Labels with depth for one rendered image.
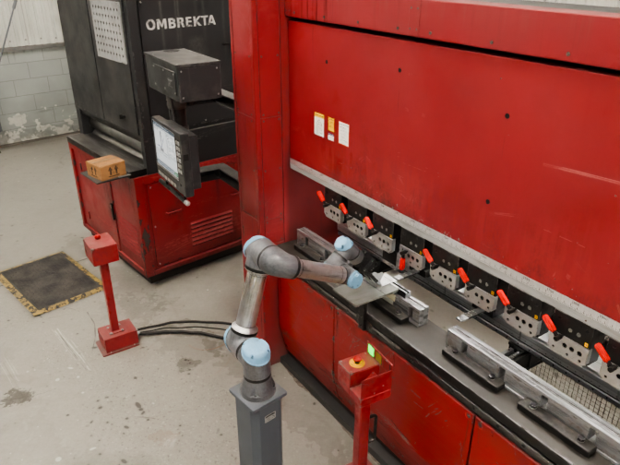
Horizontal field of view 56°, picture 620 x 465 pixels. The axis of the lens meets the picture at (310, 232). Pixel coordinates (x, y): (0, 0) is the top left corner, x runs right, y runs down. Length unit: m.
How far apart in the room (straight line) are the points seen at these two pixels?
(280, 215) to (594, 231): 1.92
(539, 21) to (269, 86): 1.58
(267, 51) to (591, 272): 1.91
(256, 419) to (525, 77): 1.67
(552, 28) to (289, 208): 1.95
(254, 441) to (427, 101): 1.59
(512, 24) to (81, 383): 3.21
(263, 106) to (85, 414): 2.07
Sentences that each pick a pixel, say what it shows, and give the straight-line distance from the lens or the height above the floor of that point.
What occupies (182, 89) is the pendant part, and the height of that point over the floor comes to 1.83.
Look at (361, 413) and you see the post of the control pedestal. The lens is 2.83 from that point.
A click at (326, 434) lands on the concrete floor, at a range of 3.51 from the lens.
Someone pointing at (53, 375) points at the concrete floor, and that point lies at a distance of 4.22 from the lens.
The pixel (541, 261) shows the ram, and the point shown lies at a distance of 2.21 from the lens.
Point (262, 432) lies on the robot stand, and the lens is 2.63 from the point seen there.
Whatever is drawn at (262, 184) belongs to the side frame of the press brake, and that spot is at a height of 1.28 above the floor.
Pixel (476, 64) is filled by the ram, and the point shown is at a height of 2.10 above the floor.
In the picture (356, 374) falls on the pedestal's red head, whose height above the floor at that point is 0.77.
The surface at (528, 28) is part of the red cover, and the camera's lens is 2.08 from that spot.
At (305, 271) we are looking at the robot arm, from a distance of 2.36.
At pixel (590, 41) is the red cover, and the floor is 2.23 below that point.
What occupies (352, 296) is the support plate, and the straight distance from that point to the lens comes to 2.77.
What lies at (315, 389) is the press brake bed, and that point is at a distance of 3.70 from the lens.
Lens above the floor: 2.47
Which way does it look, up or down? 26 degrees down
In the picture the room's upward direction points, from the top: straight up
